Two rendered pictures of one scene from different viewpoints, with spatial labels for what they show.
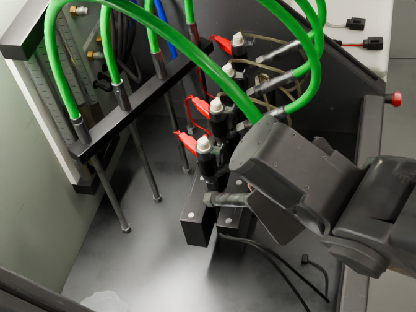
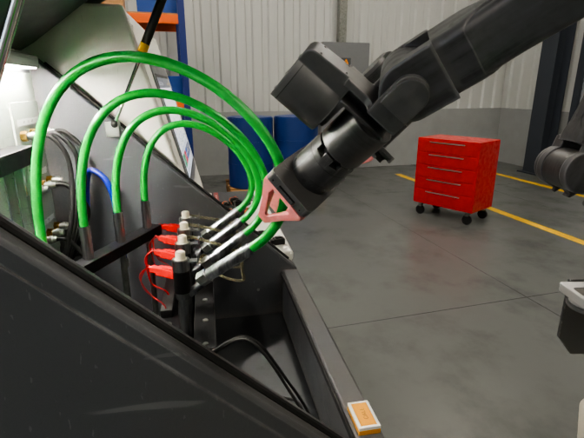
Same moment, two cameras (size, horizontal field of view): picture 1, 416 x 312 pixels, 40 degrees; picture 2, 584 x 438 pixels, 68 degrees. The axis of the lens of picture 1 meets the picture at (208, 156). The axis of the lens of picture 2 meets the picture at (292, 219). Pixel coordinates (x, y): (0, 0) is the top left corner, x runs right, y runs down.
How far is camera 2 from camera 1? 44 cm
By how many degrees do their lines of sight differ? 43
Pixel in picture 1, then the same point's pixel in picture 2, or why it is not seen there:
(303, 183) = (343, 70)
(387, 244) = (433, 46)
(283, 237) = (308, 204)
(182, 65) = (138, 235)
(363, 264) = (416, 80)
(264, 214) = (289, 183)
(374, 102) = (291, 272)
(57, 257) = not seen: outside the picture
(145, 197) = not seen: hidden behind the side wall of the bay
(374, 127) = (299, 282)
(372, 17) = not seen: hidden behind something
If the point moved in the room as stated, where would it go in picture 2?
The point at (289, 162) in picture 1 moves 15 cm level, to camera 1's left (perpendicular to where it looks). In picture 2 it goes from (329, 57) to (182, 50)
